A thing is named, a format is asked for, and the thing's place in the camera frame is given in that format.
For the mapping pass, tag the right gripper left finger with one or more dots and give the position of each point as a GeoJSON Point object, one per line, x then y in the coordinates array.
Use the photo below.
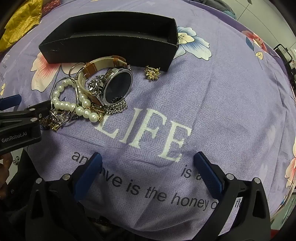
{"type": "Point", "coordinates": [51, 210]}

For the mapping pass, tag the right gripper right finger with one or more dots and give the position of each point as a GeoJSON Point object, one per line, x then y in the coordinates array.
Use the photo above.
{"type": "Point", "coordinates": [252, 222]}

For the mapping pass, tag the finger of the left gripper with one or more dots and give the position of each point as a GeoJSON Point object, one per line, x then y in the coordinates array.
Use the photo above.
{"type": "Point", "coordinates": [42, 109]}
{"type": "Point", "coordinates": [10, 102]}

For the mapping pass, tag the silver hoop earrings pair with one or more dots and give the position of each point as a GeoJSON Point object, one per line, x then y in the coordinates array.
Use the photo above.
{"type": "Point", "coordinates": [76, 68]}

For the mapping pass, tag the watch with tan leather strap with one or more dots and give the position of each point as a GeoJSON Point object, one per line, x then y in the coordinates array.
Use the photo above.
{"type": "Point", "coordinates": [115, 84]}

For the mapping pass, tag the gold flower earring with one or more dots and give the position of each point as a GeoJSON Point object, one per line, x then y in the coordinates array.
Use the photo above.
{"type": "Point", "coordinates": [152, 74]}

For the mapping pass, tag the black jewelry tray box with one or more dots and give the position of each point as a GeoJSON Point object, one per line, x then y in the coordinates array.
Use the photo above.
{"type": "Point", "coordinates": [140, 38]}

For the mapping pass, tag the left hand gold nails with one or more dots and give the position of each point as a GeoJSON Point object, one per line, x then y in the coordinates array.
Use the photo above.
{"type": "Point", "coordinates": [4, 173]}

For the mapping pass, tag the gold satin cloth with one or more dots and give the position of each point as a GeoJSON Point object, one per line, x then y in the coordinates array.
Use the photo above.
{"type": "Point", "coordinates": [27, 16]}

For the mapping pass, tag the red patterned cloth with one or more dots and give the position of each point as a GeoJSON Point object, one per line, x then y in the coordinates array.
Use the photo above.
{"type": "Point", "coordinates": [49, 6]}

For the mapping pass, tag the purple floral bed sheet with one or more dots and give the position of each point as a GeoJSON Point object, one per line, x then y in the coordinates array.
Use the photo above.
{"type": "Point", "coordinates": [221, 96]}

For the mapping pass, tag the black wire cart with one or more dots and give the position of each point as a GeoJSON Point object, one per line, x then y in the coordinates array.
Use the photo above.
{"type": "Point", "coordinates": [288, 62]}

